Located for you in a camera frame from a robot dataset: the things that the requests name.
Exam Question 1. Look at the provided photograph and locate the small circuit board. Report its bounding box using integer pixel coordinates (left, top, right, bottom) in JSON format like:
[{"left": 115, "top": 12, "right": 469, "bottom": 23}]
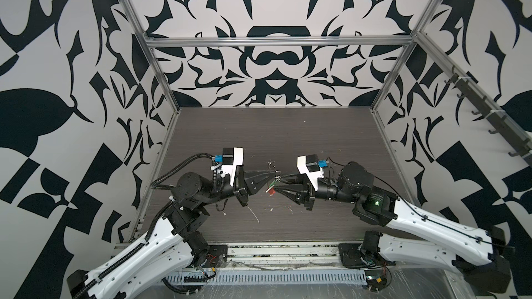
[{"left": 364, "top": 268, "right": 393, "bottom": 293}]

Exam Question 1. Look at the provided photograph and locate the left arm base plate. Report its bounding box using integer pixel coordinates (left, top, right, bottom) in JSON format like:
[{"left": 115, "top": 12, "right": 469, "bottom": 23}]
[{"left": 200, "top": 244, "right": 229, "bottom": 268}]

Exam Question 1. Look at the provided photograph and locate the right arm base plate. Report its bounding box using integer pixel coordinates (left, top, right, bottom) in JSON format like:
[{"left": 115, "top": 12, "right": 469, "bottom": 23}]
[{"left": 338, "top": 243, "right": 396, "bottom": 269}]

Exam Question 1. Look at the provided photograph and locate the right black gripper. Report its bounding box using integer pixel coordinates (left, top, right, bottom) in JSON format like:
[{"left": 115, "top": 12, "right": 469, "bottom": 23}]
[{"left": 279, "top": 166, "right": 362, "bottom": 211}]

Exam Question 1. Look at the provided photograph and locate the white slotted cable duct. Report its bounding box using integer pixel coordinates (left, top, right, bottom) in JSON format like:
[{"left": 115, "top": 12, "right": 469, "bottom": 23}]
[{"left": 166, "top": 270, "right": 367, "bottom": 286}]

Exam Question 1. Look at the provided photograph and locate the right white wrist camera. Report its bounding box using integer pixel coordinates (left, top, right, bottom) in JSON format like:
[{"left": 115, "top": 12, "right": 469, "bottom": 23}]
[{"left": 296, "top": 154, "right": 328, "bottom": 191}]

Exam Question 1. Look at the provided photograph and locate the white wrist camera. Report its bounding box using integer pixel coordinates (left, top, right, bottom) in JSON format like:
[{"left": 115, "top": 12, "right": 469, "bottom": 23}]
[
  {"left": 211, "top": 147, "right": 244, "bottom": 188},
  {"left": 296, "top": 154, "right": 328, "bottom": 191}
]

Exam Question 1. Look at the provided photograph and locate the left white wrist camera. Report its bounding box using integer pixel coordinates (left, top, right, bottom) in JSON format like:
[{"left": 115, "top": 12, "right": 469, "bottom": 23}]
[{"left": 211, "top": 147, "right": 244, "bottom": 188}]

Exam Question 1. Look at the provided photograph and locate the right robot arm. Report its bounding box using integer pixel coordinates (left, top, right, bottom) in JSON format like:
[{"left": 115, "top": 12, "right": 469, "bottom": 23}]
[{"left": 271, "top": 161, "right": 512, "bottom": 293}]

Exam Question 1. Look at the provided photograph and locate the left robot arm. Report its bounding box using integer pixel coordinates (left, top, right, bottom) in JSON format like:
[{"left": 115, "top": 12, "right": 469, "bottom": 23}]
[{"left": 67, "top": 166, "right": 278, "bottom": 298}]

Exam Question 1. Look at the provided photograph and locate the black wall hook rail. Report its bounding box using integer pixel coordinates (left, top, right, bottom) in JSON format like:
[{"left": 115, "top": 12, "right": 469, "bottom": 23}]
[{"left": 443, "top": 66, "right": 531, "bottom": 167}]

